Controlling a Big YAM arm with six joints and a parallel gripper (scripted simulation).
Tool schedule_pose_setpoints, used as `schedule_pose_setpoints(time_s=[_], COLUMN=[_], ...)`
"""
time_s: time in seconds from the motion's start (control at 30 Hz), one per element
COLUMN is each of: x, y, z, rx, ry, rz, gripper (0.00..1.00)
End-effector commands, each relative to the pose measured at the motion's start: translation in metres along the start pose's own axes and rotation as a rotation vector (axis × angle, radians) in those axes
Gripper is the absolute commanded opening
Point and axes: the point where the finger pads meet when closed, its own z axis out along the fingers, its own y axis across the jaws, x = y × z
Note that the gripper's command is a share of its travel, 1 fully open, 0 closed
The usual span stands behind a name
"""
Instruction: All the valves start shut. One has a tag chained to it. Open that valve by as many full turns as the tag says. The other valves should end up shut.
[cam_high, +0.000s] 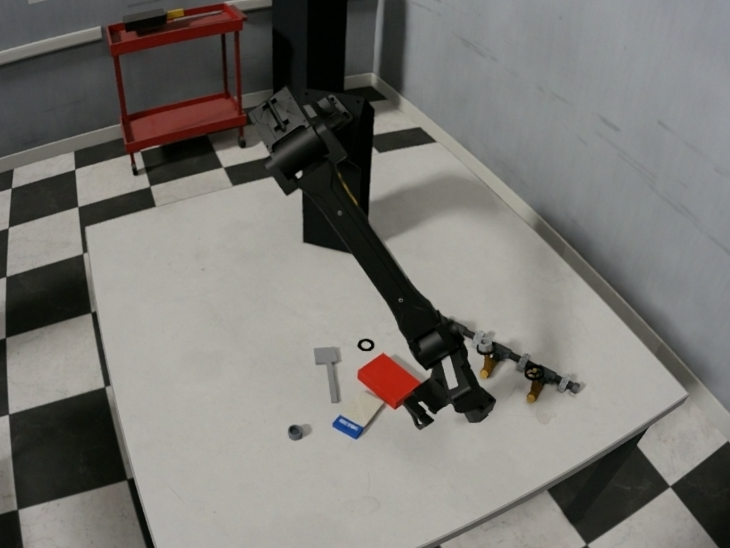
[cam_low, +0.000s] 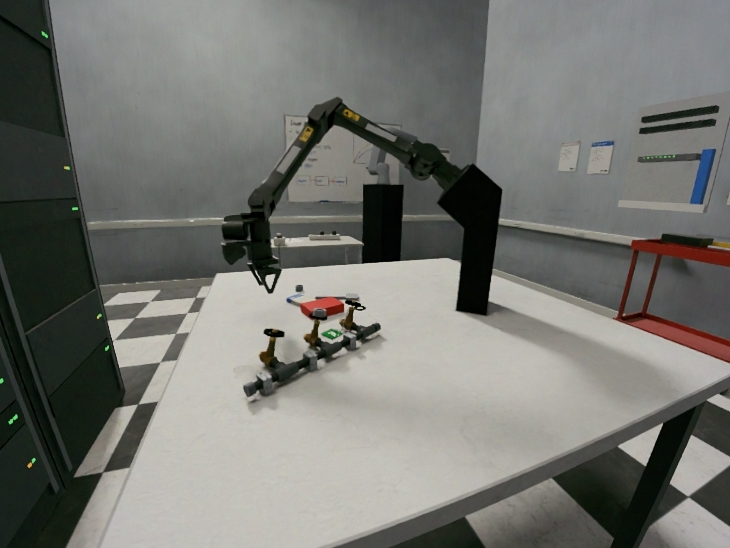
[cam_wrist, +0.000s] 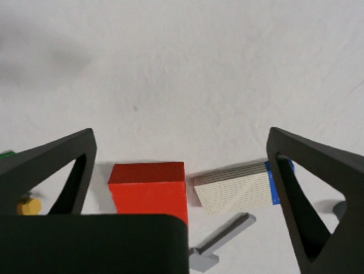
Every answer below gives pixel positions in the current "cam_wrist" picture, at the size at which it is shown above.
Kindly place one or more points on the dark grey short cylinder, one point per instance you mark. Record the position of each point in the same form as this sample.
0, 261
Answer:
339, 209

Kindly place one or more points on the red block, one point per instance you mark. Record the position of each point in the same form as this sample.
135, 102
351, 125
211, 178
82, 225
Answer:
150, 188

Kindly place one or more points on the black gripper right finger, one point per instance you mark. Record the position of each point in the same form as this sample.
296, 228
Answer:
317, 251

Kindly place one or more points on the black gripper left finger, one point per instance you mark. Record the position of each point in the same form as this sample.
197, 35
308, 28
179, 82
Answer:
23, 171

